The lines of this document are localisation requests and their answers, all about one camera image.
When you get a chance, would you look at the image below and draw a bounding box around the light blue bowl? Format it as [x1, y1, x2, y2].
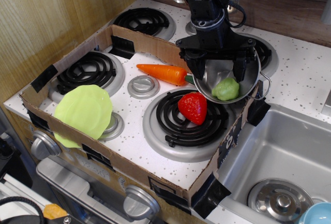
[297, 202, 330, 224]

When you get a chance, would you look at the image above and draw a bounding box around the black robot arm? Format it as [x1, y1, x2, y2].
[175, 0, 255, 82]

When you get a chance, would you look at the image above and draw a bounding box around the small stainless steel pot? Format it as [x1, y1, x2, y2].
[193, 53, 271, 104]

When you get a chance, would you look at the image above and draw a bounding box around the grey oven knob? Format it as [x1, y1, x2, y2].
[31, 130, 62, 160]
[123, 185, 160, 220]

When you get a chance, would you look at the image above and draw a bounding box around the grey oven door handle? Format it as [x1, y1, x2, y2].
[36, 156, 130, 224]

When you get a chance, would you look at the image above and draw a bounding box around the back right black burner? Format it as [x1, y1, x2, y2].
[242, 33, 279, 78]

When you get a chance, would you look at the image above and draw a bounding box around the centre grey stove knob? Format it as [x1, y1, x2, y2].
[127, 75, 160, 99]

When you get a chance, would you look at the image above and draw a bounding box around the front grey stove knob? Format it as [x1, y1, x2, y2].
[98, 112, 125, 142]

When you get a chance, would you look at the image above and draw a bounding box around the metal sink drain lid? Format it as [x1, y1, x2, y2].
[246, 178, 314, 223]

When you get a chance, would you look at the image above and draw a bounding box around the back grey stove knob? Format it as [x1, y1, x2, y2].
[185, 22, 197, 36]

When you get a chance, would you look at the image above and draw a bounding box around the grey stove knob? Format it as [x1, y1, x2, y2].
[98, 112, 125, 142]
[185, 22, 197, 36]
[127, 75, 160, 99]

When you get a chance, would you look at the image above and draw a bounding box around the right grey oven knob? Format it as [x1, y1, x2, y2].
[123, 185, 160, 220]

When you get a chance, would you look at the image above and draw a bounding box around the black burner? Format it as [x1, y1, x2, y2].
[110, 8, 176, 41]
[242, 33, 279, 78]
[142, 88, 236, 162]
[49, 51, 125, 103]

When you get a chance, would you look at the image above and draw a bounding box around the brown cardboard fence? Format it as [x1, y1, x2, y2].
[20, 25, 266, 219]

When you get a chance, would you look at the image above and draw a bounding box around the grey toy sink basin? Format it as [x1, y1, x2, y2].
[218, 104, 330, 223]

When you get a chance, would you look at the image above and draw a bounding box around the orange toy carrot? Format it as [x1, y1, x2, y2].
[136, 64, 187, 86]

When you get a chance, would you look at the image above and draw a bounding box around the left grey oven knob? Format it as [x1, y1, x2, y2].
[31, 130, 62, 160]

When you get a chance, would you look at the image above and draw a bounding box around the black cable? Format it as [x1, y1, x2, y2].
[0, 196, 44, 224]

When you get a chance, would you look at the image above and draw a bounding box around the front left black burner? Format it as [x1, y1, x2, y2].
[49, 51, 125, 103]

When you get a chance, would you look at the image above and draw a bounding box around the back left black burner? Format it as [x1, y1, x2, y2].
[110, 8, 176, 41]

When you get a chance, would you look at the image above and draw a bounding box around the light green toy broccoli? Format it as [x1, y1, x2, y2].
[212, 78, 240, 101]

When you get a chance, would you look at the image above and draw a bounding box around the light green toy plate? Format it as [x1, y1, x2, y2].
[54, 85, 113, 140]

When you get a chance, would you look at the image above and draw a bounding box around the red toy strawberry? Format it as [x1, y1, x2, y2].
[177, 92, 207, 125]

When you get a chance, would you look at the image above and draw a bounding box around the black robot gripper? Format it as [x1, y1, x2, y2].
[175, 14, 256, 82]

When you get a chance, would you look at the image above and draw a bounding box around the front right black burner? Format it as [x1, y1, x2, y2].
[142, 88, 236, 162]

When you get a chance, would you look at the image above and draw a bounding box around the orange cloth piece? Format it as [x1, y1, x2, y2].
[43, 203, 68, 220]

